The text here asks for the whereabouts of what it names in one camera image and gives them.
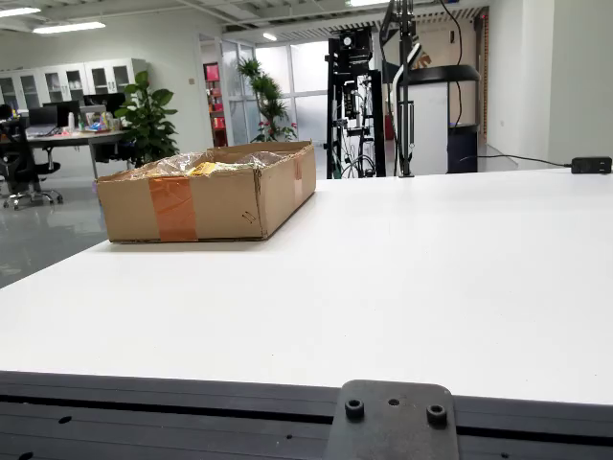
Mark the black office chair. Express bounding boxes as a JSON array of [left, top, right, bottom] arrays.
[[0, 116, 64, 212]]

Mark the red bookshelf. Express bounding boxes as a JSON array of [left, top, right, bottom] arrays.
[[202, 61, 229, 148]]

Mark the black adapter cable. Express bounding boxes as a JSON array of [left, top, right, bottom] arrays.
[[458, 153, 574, 169]]

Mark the black articulated stand pole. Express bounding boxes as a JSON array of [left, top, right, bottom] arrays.
[[379, 0, 423, 179]]

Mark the brown cardboard box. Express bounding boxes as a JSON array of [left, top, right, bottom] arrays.
[[95, 139, 318, 244]]

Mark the orange tape strip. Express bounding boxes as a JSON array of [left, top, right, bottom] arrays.
[[148, 175, 199, 242]]

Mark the grey office desk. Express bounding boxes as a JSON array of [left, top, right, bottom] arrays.
[[22, 127, 129, 181]]

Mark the black metal bracket plate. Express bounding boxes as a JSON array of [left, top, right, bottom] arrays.
[[323, 379, 461, 460]]

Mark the broad leaf potted plant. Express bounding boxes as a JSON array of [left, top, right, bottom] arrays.
[[113, 70, 180, 168]]

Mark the black power adapter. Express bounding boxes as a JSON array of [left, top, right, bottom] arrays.
[[570, 155, 613, 175]]

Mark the hanging black cable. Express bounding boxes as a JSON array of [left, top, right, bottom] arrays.
[[439, 0, 465, 127]]

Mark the white glass door cabinet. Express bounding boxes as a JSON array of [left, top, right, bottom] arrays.
[[0, 57, 148, 112]]

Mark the white counter with black top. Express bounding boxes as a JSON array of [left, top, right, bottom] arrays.
[[404, 63, 482, 175]]

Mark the clear plastic liner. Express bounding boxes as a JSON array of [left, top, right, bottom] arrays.
[[117, 149, 301, 181]]

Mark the black aluminium table rail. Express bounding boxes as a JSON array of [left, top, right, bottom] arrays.
[[0, 369, 613, 460]]

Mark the tall slender potted plant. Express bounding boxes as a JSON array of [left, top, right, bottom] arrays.
[[237, 57, 299, 144]]

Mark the black computer monitor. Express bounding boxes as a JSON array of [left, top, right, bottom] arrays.
[[82, 92, 127, 116], [42, 100, 82, 128], [27, 104, 59, 129]]

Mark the black hex bolt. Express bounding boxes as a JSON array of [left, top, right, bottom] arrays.
[[344, 398, 366, 424], [425, 403, 448, 428]]

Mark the yellow cream sunflower seed bag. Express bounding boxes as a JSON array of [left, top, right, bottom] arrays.
[[184, 161, 258, 178]]

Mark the black equipment rack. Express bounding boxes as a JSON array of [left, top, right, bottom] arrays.
[[324, 26, 387, 180]]

